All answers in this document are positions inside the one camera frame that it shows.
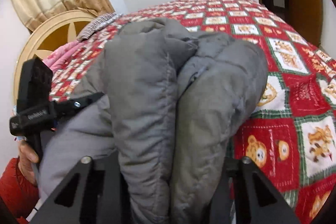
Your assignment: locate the grey puffer jacket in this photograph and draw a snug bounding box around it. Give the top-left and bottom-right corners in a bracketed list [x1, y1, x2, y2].
[38, 18, 268, 223]

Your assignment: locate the person's left hand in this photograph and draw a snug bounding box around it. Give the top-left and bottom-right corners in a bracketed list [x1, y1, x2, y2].
[18, 139, 39, 186]

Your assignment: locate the pink folded blanket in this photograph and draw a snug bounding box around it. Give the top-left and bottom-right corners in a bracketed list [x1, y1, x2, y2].
[43, 40, 84, 73]

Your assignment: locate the red jacket sleeve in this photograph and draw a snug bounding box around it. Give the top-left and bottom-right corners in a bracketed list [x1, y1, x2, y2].
[0, 157, 39, 223]

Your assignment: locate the red patchwork bear bedspread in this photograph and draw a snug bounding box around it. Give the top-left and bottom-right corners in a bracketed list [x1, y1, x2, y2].
[51, 0, 335, 223]

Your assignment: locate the cream wooden headboard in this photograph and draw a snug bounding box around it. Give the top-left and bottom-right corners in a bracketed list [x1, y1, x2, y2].
[13, 10, 96, 103]

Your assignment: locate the striped grey pillow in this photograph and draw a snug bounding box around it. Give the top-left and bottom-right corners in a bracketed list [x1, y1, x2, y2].
[76, 12, 123, 42]

